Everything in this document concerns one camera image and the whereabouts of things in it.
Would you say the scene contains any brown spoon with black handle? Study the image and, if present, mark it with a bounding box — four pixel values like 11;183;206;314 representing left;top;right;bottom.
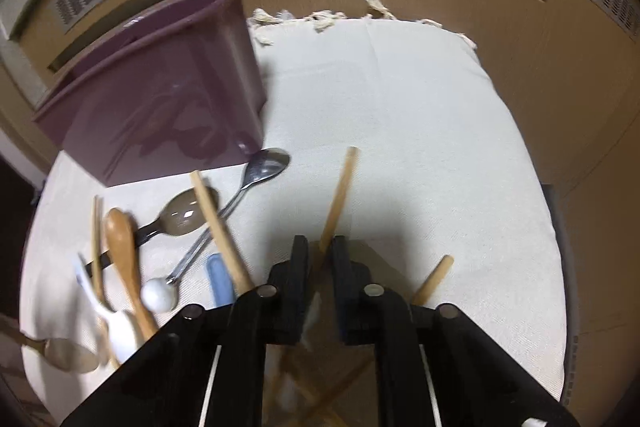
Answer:
82;187;221;270

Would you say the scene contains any white round-headed utensil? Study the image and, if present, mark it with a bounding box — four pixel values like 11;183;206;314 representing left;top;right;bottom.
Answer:
140;278;177;314

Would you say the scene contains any white fringed cloth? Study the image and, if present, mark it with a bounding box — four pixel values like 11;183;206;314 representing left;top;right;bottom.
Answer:
20;0;568;427

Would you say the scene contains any white plastic spoon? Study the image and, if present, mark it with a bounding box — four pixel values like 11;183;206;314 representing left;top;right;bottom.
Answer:
75;255;141;365

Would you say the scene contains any brown wooden spoon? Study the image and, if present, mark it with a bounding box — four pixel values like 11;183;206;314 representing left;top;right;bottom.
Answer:
103;207;160;342

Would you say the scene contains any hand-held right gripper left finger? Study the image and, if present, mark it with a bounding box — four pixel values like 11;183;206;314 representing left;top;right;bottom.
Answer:
60;235;321;427

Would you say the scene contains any purple plastic container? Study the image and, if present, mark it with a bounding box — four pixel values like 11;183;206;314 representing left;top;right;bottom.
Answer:
32;0;266;188

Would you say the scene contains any steel spoon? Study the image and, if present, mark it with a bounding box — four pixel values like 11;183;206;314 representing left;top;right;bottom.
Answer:
165;148;292;286

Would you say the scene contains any wooden chopstick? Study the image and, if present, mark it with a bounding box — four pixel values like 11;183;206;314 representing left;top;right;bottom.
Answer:
267;147;360;427
300;255;455;427
90;195;108;308
190;170;346;427

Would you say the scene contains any pale wooden spoon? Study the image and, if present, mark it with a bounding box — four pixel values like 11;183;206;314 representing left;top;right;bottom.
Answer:
0;314;101;374

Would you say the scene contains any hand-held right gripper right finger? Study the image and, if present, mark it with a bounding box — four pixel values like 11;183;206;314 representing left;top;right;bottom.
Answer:
332;235;581;427

